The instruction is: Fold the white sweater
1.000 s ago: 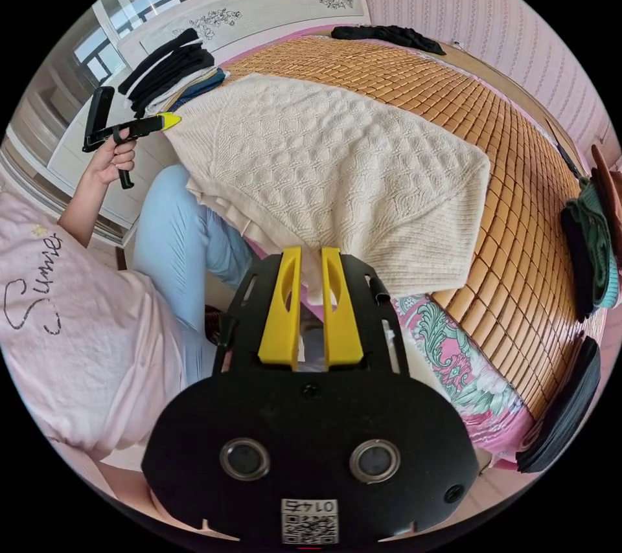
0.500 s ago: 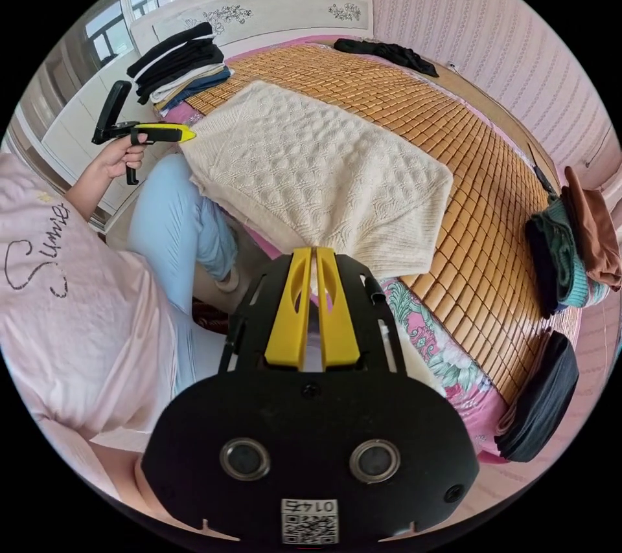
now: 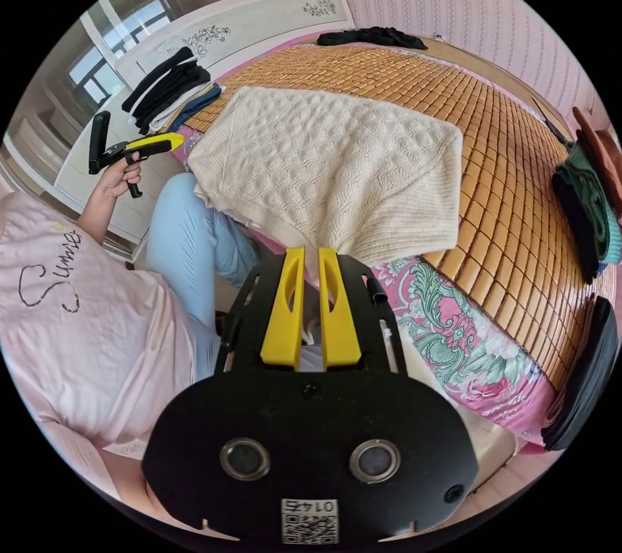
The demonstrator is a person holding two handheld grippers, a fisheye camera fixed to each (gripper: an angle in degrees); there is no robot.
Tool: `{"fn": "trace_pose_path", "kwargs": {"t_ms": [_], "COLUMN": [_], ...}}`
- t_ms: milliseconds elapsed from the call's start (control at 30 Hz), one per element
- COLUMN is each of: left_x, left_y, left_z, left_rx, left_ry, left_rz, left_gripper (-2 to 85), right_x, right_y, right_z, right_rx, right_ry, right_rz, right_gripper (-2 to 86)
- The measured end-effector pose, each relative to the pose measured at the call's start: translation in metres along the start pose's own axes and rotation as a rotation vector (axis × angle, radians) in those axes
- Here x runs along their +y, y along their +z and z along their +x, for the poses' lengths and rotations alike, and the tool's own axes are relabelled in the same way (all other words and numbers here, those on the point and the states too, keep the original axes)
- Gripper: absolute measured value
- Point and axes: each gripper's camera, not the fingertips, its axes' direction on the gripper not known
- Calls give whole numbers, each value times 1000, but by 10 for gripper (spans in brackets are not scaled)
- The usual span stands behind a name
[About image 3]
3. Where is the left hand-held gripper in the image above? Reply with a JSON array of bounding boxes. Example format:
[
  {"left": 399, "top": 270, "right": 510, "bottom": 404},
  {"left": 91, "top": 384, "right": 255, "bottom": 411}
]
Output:
[{"left": 102, "top": 133, "right": 186, "bottom": 200}]

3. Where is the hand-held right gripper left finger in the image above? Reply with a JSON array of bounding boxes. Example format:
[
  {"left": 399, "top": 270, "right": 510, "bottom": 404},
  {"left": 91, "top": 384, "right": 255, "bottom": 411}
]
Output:
[{"left": 260, "top": 245, "right": 306, "bottom": 372}]

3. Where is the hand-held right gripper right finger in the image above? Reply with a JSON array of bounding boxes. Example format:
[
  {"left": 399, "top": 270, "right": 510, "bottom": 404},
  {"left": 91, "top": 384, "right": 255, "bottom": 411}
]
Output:
[{"left": 318, "top": 247, "right": 362, "bottom": 372}]

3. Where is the white sweater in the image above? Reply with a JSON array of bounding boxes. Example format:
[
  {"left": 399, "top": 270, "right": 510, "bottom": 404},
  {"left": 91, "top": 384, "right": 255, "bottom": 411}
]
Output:
[{"left": 186, "top": 85, "right": 464, "bottom": 265}]

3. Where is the person's left forearm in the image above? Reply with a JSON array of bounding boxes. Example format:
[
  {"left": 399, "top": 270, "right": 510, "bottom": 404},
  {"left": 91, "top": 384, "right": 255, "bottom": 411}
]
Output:
[{"left": 76, "top": 187, "right": 120, "bottom": 245}]

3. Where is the person's left hand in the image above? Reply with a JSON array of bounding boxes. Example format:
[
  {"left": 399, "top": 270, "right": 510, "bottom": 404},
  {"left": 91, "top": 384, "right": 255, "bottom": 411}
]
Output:
[{"left": 96, "top": 155, "right": 143, "bottom": 200}]

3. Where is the black and white pile of clothes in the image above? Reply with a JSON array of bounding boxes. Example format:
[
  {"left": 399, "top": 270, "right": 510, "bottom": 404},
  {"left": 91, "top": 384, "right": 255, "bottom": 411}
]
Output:
[{"left": 121, "top": 45, "right": 225, "bottom": 136}]

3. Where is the window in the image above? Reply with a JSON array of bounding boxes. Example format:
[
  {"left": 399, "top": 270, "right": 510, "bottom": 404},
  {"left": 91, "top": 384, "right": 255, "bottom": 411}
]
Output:
[{"left": 67, "top": 0, "right": 174, "bottom": 103}]

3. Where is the person's body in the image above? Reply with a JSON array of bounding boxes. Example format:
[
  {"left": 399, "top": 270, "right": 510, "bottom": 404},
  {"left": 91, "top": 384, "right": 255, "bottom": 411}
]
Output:
[{"left": 0, "top": 172, "right": 261, "bottom": 523}]

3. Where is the bed with woven mat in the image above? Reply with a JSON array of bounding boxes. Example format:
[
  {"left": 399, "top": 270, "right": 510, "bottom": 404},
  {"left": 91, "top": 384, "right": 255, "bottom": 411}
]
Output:
[{"left": 114, "top": 0, "right": 619, "bottom": 451}]

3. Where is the black garment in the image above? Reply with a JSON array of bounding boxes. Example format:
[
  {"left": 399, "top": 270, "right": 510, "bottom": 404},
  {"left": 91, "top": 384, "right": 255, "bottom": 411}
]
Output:
[{"left": 316, "top": 26, "right": 430, "bottom": 52}]

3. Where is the black folded pile of clothes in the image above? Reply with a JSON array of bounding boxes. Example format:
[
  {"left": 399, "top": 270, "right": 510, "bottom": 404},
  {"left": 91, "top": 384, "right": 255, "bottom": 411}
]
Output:
[{"left": 540, "top": 295, "right": 619, "bottom": 453}]

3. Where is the colourful pile of clothes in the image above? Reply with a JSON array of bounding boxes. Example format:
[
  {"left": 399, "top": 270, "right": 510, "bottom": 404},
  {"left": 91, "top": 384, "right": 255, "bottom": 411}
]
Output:
[{"left": 551, "top": 106, "right": 622, "bottom": 285}]

